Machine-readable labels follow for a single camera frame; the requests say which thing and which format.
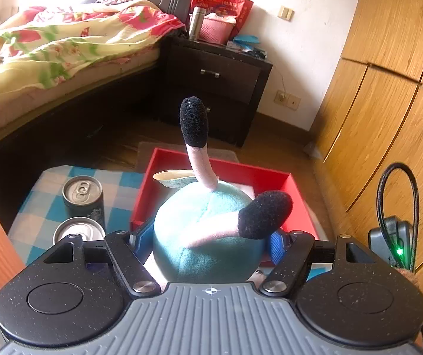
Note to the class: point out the pink plastic basket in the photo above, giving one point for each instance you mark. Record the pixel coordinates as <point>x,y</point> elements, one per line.
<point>217,29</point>

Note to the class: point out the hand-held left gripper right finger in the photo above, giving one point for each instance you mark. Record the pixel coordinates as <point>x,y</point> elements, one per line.
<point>276,246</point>

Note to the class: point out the teal plush toy pink limbs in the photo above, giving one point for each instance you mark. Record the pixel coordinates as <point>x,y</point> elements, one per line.
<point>207,236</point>

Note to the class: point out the beige wall socket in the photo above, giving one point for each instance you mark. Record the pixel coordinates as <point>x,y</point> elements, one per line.
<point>287,99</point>

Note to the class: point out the dark green drink can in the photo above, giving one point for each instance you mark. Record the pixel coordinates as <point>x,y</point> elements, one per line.
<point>80,231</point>
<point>84,201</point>

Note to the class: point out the cream patterned pouch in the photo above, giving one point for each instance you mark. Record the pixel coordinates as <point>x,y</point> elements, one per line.
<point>172,182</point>

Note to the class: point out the red plastic bag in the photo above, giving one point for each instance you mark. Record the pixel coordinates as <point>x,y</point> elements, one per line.
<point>230,3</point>

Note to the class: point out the steel thermos flask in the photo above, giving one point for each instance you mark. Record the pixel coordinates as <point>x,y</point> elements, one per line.
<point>196,24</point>

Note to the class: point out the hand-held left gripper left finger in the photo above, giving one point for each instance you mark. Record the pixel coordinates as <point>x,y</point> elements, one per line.
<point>145,242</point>

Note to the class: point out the dark wooden bed frame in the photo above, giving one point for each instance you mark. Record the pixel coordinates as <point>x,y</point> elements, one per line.
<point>85,111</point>

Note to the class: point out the dark wooden nightstand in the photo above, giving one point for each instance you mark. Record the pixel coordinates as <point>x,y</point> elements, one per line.
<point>219,88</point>

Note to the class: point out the beige wall switch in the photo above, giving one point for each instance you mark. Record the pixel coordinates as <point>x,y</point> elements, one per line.
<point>286,13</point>

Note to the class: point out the blue paper item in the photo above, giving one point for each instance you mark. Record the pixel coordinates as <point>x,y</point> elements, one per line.
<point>246,40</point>

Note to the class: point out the wooden wardrobe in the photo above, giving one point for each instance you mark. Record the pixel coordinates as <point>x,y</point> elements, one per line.
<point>389,81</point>

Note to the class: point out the floral blanket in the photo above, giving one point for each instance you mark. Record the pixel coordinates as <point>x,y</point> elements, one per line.
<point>67,40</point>

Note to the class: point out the red box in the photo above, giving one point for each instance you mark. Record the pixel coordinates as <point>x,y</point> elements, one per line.
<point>270,188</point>

